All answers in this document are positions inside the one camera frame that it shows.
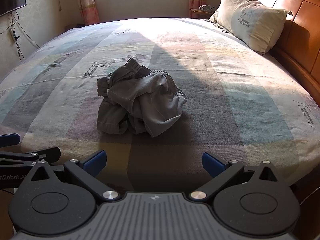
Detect grey pants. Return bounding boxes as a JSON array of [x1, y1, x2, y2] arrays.
[[96, 57, 188, 138]]

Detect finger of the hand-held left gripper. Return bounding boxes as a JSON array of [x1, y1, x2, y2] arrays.
[[0, 134, 20, 146], [0, 147, 61, 167]]

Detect black cable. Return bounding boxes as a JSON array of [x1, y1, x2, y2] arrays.
[[0, 12, 40, 62]]

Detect wooden headboard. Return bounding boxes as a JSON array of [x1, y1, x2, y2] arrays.
[[235, 0, 320, 120]]

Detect patchwork bed sheet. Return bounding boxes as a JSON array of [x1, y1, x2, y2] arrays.
[[0, 17, 320, 188]]

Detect wooden bedside shelf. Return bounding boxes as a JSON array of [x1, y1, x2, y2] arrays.
[[189, 8, 213, 19]]

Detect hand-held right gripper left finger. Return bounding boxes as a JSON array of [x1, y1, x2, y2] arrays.
[[30, 149, 120, 202]]

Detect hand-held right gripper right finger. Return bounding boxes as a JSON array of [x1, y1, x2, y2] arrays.
[[190, 151, 279, 202]]

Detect large printed pillow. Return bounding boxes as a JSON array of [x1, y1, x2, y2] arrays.
[[214, 0, 293, 55]]

